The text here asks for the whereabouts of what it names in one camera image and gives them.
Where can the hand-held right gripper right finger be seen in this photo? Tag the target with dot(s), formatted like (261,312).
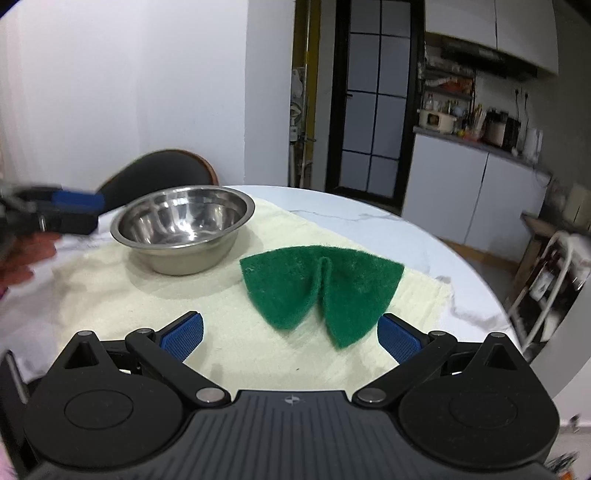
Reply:
(399,337)

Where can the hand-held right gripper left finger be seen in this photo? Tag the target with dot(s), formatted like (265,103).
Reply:
(182,337)

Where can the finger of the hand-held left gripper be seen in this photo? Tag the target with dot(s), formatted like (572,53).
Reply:
(76,201)
(69,224)

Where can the stainless steel bowl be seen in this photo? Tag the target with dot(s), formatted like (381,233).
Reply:
(184,221)

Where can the green scouring pad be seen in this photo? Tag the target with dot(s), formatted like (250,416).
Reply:
(295,286)

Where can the person's left hand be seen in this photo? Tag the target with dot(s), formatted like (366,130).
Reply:
(27,258)

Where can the cream cloth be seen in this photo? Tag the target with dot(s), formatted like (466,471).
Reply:
(138,304)

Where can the black chair with wooden rim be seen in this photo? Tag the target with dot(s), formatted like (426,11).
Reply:
(157,173)

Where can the white lower kitchen cabinet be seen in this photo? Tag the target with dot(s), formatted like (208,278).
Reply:
(466,194)

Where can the white metal rack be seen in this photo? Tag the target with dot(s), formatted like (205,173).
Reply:
(549,286)

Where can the cream cooking pot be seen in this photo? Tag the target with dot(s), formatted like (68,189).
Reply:
(436,121)

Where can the utensil holder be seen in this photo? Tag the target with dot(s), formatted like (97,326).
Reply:
(476,122)

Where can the black and silver appliance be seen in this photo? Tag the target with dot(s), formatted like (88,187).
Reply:
(501,131)

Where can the white kettle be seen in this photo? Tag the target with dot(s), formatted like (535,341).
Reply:
(533,145)

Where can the black framed glass door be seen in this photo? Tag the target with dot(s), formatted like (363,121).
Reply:
(374,101)

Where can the metal kitchen shelf rack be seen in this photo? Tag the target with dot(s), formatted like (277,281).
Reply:
(448,87)

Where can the black range hood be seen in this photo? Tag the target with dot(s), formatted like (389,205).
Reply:
(489,57)

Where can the white upper cabinet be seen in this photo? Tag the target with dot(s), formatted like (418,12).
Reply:
(489,23)

